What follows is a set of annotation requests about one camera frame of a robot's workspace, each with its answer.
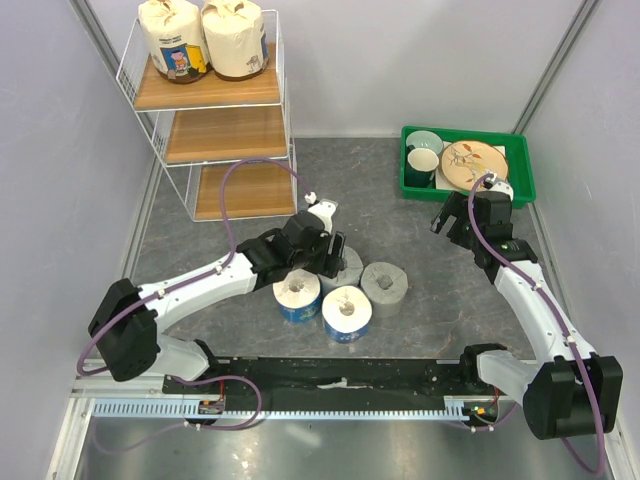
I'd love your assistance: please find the beige paper roll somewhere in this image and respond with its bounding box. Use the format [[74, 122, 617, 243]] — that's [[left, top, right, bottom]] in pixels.
[[201, 1, 269, 81], [138, 0, 211, 84]]

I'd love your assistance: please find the green plastic tray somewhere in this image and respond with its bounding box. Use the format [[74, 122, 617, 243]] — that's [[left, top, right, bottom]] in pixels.
[[399, 126, 536, 209]]

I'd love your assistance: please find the dark green white cup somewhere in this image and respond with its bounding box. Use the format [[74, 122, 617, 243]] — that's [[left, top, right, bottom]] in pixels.
[[405, 148, 440, 188]]

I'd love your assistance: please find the white wire three-tier shelf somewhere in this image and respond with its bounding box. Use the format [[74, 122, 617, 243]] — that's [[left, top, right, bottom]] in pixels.
[[116, 10, 298, 222]]

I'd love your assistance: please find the orange floral plate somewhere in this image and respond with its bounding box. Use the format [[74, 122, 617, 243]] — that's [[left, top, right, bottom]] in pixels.
[[440, 139, 510, 192]]

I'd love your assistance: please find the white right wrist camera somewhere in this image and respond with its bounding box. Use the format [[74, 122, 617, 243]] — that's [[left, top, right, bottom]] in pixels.
[[482, 173, 514, 200]]

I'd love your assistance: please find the grey slotted cable duct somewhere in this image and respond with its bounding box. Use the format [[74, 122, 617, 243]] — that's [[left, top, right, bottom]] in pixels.
[[92, 398, 469, 421]]

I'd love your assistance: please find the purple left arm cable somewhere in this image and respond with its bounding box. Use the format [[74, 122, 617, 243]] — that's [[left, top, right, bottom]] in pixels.
[[75, 158, 319, 377]]

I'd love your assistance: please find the grey paper roll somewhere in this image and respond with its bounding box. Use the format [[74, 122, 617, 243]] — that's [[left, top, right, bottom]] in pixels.
[[318, 246, 364, 297], [360, 262, 408, 319]]

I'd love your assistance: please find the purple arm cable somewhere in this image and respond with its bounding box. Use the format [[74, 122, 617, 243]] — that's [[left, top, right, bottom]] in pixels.
[[467, 174, 609, 476], [75, 158, 319, 377]]

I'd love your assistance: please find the light green bowl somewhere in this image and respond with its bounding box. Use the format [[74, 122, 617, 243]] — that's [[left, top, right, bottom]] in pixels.
[[405, 130, 444, 155]]

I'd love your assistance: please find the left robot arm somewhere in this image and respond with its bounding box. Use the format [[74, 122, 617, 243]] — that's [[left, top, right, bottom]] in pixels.
[[88, 200, 345, 393]]

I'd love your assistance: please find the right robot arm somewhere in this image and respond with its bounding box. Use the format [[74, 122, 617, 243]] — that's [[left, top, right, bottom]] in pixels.
[[431, 191, 623, 440]]

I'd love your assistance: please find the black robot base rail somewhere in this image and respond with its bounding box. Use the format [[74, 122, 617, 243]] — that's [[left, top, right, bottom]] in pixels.
[[203, 357, 496, 409]]

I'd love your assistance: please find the white blue paper roll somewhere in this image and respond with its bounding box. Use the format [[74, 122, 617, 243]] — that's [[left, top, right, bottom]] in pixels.
[[322, 286, 373, 344], [272, 270, 322, 323]]

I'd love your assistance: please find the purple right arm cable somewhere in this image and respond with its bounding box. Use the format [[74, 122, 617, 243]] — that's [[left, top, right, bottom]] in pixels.
[[467, 174, 609, 476]]

